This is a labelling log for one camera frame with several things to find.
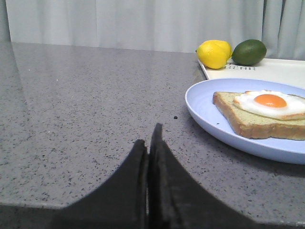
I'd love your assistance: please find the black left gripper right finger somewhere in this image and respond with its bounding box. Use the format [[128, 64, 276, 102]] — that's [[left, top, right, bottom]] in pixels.
[[148, 123, 259, 229]]

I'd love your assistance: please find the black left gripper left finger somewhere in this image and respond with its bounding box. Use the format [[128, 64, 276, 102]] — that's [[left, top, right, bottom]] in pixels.
[[51, 140, 148, 229]]

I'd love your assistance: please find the light blue round plate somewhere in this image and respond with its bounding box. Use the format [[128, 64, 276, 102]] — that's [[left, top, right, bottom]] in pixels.
[[185, 78, 305, 165]]

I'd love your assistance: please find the bread slice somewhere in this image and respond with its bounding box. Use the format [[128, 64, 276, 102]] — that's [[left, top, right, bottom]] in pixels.
[[213, 92, 305, 140]]

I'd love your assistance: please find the white bear tray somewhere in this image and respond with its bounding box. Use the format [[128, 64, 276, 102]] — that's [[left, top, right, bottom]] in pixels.
[[199, 58, 305, 89]]

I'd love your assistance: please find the fried egg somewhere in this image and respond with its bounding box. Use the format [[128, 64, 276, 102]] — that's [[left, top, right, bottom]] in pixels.
[[233, 90, 305, 120]]

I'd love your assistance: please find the front yellow lemon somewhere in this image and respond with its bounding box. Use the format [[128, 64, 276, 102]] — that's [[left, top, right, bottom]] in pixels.
[[196, 41, 227, 69]]

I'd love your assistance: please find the yellow lemon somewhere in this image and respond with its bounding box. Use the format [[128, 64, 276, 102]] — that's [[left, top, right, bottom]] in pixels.
[[196, 41, 227, 69], [220, 41, 233, 60]]

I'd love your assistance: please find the rear yellow lemon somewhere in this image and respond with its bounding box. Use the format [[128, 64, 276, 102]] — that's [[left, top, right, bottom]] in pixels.
[[220, 41, 233, 60]]

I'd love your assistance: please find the green lime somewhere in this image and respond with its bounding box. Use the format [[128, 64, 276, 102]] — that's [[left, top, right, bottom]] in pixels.
[[232, 39, 267, 66]]

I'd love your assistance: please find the white curtain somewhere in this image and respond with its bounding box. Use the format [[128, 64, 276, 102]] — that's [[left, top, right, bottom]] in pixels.
[[0, 0, 305, 60]]

